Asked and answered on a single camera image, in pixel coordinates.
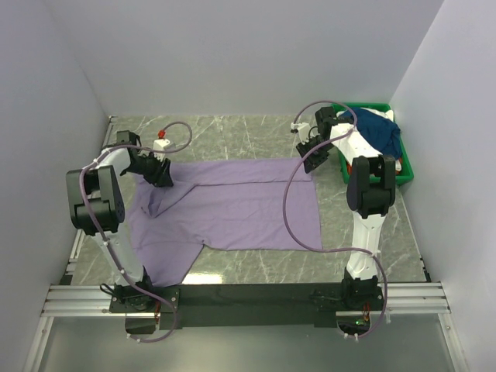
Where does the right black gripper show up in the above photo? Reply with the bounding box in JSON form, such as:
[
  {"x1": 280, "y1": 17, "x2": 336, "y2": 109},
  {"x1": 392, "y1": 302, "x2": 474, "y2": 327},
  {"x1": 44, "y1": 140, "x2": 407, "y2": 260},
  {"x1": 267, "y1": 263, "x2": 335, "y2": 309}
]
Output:
[{"x1": 296, "y1": 136, "x2": 334, "y2": 174}]

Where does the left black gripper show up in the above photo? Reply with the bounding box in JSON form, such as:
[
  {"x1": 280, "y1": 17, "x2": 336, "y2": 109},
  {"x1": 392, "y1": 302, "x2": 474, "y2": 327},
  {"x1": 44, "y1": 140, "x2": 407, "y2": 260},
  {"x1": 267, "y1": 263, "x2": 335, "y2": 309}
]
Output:
[{"x1": 125, "y1": 150, "x2": 174, "y2": 188}]

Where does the purple t shirt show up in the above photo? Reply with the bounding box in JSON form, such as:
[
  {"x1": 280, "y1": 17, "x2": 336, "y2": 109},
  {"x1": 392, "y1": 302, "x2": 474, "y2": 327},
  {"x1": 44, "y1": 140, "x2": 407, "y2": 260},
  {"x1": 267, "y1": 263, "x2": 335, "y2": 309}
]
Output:
[{"x1": 126, "y1": 157, "x2": 322, "y2": 287}]

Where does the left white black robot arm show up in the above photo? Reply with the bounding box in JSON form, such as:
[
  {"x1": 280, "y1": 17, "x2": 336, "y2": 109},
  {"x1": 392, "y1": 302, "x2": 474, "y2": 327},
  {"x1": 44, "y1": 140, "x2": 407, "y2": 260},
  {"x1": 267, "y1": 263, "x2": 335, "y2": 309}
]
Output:
[{"x1": 66, "y1": 131, "x2": 174, "y2": 312}]

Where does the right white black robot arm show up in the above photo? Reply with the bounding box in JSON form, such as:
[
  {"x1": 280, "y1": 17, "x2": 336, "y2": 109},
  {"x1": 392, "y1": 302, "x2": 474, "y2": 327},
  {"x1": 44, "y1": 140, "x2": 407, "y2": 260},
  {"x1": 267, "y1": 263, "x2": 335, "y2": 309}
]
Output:
[{"x1": 291, "y1": 104, "x2": 402, "y2": 309}]

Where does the orange t shirt in bin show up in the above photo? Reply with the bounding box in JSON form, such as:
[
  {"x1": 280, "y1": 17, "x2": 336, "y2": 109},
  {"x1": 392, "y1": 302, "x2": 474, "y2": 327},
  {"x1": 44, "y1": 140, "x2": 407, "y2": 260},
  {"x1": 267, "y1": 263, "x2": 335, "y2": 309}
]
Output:
[{"x1": 346, "y1": 163, "x2": 377, "y2": 178}]

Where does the dark blue t shirt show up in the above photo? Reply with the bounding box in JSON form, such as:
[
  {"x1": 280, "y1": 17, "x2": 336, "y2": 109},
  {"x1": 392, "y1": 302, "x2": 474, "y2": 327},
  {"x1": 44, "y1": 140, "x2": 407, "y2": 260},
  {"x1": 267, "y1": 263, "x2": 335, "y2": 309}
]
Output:
[{"x1": 340, "y1": 107, "x2": 401, "y2": 157}]

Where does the green plastic bin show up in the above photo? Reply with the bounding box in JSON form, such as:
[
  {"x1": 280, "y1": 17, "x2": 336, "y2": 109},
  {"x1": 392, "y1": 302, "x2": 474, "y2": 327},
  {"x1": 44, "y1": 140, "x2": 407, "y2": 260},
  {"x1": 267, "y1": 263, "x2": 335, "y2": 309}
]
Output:
[{"x1": 346, "y1": 102, "x2": 414, "y2": 185}]

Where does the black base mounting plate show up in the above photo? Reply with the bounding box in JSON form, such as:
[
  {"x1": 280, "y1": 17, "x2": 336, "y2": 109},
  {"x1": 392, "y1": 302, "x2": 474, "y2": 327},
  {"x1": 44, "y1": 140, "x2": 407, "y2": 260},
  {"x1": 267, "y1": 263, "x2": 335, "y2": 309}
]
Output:
[{"x1": 109, "y1": 283, "x2": 384, "y2": 330}]

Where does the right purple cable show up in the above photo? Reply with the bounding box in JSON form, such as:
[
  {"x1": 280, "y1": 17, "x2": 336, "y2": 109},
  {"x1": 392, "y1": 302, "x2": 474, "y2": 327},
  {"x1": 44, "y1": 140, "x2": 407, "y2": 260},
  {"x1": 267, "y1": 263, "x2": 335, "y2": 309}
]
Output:
[{"x1": 281, "y1": 101, "x2": 389, "y2": 343}]

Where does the purple cable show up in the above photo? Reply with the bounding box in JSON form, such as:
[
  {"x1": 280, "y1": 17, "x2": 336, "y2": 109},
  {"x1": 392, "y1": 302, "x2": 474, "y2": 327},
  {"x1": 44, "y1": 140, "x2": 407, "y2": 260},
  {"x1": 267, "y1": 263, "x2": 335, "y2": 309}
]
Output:
[
  {"x1": 281, "y1": 101, "x2": 389, "y2": 343},
  {"x1": 78, "y1": 121, "x2": 193, "y2": 345}
]

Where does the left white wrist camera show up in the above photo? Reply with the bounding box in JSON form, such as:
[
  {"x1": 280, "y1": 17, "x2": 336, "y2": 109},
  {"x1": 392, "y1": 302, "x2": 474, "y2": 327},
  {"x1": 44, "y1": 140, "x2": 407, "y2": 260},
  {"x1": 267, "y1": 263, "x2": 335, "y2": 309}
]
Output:
[{"x1": 152, "y1": 129, "x2": 175, "y2": 161}]

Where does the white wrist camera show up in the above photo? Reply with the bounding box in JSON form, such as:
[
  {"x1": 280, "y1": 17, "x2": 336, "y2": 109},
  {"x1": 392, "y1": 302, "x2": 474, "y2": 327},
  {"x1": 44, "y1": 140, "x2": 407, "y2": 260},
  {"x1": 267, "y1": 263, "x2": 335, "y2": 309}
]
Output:
[
  {"x1": 290, "y1": 122, "x2": 311, "y2": 143},
  {"x1": 152, "y1": 129, "x2": 175, "y2": 161}
]

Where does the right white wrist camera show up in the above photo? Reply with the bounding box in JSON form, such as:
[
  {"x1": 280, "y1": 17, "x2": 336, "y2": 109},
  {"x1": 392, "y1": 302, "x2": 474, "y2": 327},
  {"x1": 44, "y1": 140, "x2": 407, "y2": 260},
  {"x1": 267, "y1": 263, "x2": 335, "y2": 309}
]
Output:
[{"x1": 290, "y1": 122, "x2": 311, "y2": 143}]

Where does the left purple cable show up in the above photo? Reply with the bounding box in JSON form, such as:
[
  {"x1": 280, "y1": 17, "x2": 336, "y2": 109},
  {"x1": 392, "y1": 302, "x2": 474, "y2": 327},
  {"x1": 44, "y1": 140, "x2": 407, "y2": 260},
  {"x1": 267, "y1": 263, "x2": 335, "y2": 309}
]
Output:
[{"x1": 78, "y1": 121, "x2": 193, "y2": 345}]

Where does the aluminium rail frame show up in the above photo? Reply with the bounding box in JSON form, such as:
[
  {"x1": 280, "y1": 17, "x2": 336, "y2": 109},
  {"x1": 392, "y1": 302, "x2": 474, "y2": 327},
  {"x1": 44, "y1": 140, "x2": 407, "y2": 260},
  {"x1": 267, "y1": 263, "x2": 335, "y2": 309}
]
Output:
[{"x1": 22, "y1": 115, "x2": 470, "y2": 372}]

